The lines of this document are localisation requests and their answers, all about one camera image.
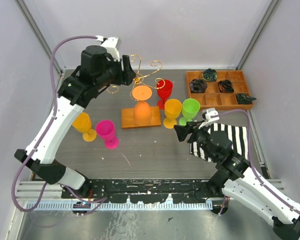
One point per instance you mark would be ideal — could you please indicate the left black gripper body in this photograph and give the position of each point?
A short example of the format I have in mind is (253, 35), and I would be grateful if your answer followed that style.
(114, 73)

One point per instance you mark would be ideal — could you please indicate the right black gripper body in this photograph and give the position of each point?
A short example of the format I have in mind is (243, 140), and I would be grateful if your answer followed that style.
(200, 136)

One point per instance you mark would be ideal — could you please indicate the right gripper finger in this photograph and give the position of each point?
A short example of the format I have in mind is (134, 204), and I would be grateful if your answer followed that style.
(182, 131)
(196, 124)

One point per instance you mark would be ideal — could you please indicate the orange plastic wine glass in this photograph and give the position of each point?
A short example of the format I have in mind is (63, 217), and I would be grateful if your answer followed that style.
(142, 113)

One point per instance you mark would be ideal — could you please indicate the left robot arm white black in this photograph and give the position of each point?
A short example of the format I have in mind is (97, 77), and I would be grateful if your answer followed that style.
(99, 68)

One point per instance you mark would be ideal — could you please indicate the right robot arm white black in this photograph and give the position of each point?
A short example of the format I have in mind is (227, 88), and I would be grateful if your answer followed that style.
(236, 178)

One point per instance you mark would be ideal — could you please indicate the green plastic wine glass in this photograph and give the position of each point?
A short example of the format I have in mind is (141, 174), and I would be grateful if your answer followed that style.
(190, 108)

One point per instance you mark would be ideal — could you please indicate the yellow wine glass centre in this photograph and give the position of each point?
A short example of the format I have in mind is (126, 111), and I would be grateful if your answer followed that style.
(172, 110)

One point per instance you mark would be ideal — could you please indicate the yellow wine glass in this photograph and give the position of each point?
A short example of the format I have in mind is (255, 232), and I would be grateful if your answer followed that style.
(172, 110)
(83, 125)

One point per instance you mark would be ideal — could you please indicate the red plastic wine glass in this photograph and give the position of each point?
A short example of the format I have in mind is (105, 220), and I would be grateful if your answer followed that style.
(164, 91)

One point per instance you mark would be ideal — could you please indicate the magenta plastic wine glass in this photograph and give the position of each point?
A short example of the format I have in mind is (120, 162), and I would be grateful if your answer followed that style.
(107, 132)

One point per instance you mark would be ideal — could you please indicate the yellow wine glass left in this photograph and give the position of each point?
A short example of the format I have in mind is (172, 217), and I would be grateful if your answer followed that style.
(83, 125)

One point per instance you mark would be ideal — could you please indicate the black white striped cloth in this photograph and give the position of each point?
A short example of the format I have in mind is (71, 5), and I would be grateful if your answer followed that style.
(237, 134)

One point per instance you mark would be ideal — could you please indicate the wooden compartment tray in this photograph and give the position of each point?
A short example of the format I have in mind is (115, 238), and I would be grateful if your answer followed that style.
(213, 97)

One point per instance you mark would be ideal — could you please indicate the dark rolled tie left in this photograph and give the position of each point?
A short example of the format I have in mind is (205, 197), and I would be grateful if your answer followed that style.
(198, 86)

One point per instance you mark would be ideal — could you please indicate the dark rolled tie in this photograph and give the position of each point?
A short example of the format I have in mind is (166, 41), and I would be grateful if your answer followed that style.
(209, 75)
(244, 99)
(198, 86)
(225, 86)

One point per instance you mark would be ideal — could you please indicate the dark rolled tie middle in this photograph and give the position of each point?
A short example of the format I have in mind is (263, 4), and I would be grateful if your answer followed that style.
(225, 86)

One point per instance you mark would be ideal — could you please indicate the dark rolled tie top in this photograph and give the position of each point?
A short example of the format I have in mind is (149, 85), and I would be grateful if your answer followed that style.
(209, 75)

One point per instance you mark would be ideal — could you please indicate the dark rolled tie right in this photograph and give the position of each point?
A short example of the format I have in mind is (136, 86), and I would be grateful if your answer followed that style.
(244, 99)

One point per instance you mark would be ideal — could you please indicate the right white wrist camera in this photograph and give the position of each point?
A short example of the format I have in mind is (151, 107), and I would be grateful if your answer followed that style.
(210, 116)

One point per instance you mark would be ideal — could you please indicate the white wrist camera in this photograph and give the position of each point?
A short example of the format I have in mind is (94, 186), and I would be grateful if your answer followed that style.
(111, 44)
(210, 116)

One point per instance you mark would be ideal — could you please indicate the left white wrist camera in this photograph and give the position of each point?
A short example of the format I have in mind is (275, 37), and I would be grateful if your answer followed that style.
(111, 44)

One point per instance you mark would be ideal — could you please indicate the grey slotted cable duct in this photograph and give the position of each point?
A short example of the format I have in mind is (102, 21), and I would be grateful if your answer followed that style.
(65, 205)

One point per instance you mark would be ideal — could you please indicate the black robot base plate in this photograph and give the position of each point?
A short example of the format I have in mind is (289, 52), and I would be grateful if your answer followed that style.
(150, 191)

